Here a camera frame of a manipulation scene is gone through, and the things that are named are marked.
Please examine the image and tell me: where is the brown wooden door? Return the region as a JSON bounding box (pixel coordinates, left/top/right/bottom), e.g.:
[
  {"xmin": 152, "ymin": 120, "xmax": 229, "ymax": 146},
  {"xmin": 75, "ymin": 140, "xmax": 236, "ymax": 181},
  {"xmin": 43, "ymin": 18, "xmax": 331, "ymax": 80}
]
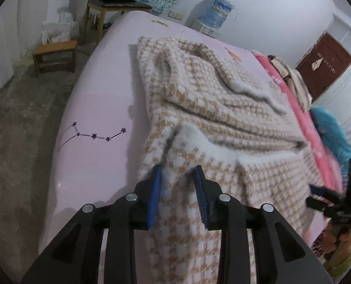
[{"xmin": 295, "ymin": 32, "xmax": 351, "ymax": 102}]

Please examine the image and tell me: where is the beige houndstooth coat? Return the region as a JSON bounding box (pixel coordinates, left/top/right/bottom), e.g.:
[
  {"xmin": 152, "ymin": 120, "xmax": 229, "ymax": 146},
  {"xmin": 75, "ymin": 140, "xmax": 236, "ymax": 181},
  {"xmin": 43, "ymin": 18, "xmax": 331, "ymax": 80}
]
[{"xmin": 135, "ymin": 36, "xmax": 327, "ymax": 284}]

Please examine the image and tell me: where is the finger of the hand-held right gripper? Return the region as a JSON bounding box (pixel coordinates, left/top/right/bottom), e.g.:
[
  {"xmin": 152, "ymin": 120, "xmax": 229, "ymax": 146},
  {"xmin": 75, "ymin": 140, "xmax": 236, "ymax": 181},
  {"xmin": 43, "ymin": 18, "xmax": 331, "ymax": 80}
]
[
  {"xmin": 309, "ymin": 184, "xmax": 346, "ymax": 202},
  {"xmin": 306, "ymin": 197, "xmax": 342, "ymax": 214}
]

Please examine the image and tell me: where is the teal fluffy cloth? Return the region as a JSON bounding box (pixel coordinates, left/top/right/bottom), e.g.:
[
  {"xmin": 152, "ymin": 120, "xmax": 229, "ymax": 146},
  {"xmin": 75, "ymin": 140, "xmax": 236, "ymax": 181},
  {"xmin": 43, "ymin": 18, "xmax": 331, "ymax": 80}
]
[{"xmin": 310, "ymin": 106, "xmax": 351, "ymax": 169}]

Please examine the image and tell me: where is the small wooden stool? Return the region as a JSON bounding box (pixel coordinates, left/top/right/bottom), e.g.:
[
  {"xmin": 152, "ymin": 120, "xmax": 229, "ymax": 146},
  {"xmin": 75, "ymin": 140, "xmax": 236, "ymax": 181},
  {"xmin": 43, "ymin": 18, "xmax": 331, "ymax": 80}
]
[{"xmin": 33, "ymin": 40, "xmax": 78, "ymax": 77}]

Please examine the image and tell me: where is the green fluffy cloth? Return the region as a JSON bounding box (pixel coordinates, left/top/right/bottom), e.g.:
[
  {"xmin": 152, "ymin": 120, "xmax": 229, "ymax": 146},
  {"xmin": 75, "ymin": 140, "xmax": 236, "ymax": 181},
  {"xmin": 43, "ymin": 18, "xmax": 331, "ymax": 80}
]
[{"xmin": 326, "ymin": 251, "xmax": 351, "ymax": 276}]

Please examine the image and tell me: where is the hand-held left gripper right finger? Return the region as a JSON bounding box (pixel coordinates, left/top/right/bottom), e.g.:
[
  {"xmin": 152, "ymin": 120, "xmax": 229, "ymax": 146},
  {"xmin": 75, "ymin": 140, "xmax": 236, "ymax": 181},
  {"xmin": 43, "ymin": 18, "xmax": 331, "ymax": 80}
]
[{"xmin": 192, "ymin": 165, "xmax": 333, "ymax": 284}]

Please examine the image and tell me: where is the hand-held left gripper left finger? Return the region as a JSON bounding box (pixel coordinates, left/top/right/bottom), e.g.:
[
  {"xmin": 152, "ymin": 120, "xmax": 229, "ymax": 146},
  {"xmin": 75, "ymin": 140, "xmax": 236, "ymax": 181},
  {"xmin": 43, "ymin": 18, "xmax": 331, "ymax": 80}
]
[{"xmin": 21, "ymin": 166, "xmax": 164, "ymax": 284}]

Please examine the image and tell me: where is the white water dispenser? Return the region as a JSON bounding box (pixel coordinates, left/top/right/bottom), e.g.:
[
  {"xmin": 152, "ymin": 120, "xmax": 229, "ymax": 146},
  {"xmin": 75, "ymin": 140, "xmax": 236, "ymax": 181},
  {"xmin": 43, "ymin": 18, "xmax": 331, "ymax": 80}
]
[{"xmin": 191, "ymin": 18, "xmax": 222, "ymax": 37}]

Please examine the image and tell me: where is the pink floral blanket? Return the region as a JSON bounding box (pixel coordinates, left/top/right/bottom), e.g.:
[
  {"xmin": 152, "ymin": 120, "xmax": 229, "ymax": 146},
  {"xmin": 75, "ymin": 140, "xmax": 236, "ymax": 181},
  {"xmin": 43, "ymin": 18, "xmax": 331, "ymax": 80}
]
[{"xmin": 252, "ymin": 50, "xmax": 344, "ymax": 196}]

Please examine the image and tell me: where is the beige clothes pile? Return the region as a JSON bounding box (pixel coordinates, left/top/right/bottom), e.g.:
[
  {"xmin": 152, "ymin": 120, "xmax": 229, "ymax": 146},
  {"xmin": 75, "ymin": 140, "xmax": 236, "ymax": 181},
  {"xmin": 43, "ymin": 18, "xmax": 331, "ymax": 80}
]
[{"xmin": 267, "ymin": 55, "xmax": 313, "ymax": 111}]

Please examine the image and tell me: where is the person's right hand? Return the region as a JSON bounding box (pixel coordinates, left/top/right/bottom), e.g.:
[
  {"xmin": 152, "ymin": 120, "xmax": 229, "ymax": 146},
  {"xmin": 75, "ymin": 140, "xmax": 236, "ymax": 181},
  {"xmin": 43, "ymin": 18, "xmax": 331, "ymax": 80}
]
[{"xmin": 325, "ymin": 222, "xmax": 351, "ymax": 255}]

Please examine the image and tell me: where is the blue water bottle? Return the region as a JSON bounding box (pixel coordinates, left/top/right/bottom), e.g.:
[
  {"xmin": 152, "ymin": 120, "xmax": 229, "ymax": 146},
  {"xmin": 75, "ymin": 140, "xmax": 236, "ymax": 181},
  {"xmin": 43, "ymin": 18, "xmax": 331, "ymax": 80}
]
[{"xmin": 205, "ymin": 0, "xmax": 233, "ymax": 28}]

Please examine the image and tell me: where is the white plastic bag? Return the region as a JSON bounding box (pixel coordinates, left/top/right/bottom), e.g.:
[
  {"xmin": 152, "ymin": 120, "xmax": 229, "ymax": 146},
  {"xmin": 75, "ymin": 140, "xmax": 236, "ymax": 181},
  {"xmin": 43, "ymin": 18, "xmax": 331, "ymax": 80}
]
[{"xmin": 41, "ymin": 12, "xmax": 80, "ymax": 43}]

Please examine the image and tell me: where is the wooden chair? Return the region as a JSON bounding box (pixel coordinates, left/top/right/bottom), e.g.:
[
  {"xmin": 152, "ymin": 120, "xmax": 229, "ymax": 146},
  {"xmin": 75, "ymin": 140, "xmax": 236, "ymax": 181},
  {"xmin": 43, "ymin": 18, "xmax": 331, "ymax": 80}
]
[{"xmin": 82, "ymin": 0, "xmax": 154, "ymax": 45}]

